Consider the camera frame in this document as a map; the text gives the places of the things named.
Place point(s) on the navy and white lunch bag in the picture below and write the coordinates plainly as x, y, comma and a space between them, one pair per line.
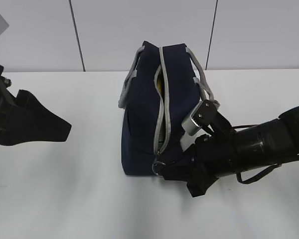
152, 121

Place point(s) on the yellow banana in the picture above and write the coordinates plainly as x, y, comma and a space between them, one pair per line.
159, 83

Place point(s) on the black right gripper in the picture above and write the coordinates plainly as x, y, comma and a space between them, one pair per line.
201, 164

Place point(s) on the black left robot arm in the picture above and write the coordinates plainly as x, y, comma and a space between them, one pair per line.
24, 119

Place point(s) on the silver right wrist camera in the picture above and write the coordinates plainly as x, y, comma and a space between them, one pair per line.
200, 118

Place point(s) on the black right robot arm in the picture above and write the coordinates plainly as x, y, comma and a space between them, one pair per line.
249, 151

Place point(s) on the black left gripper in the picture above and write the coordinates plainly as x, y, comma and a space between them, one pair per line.
45, 125

